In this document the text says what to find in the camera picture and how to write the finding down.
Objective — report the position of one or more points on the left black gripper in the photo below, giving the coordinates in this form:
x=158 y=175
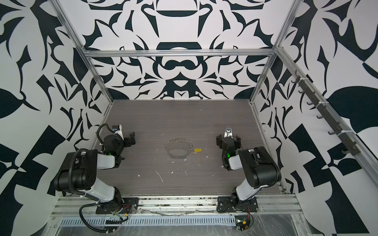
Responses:
x=128 y=140

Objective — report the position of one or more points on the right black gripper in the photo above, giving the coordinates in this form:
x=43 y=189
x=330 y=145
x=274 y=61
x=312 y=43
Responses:
x=228 y=139

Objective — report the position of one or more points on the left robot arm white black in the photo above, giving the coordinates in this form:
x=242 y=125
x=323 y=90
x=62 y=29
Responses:
x=78 y=173

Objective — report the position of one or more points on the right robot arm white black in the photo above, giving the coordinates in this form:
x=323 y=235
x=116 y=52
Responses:
x=259 y=168

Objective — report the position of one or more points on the small circuit board green led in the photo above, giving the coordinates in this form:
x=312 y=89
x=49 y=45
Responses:
x=244 y=223

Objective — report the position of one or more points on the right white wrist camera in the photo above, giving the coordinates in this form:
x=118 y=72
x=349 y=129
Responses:
x=228 y=132

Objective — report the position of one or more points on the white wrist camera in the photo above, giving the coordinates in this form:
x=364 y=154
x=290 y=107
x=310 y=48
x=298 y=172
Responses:
x=117 y=130
x=228 y=132

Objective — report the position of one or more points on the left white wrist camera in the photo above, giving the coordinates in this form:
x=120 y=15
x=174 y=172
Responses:
x=117 y=130

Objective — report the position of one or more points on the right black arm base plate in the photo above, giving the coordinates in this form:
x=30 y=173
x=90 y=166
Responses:
x=231 y=204

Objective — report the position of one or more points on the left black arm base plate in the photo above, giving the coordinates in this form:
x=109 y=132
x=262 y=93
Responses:
x=127 y=205

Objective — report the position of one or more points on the white slotted cable duct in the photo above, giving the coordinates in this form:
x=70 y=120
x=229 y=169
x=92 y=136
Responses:
x=184 y=220

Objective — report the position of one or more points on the aluminium frame rails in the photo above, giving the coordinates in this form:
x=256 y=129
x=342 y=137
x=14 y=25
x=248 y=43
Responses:
x=366 y=158

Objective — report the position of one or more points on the black wall hook rail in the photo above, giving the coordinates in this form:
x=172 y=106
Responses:
x=328 y=114

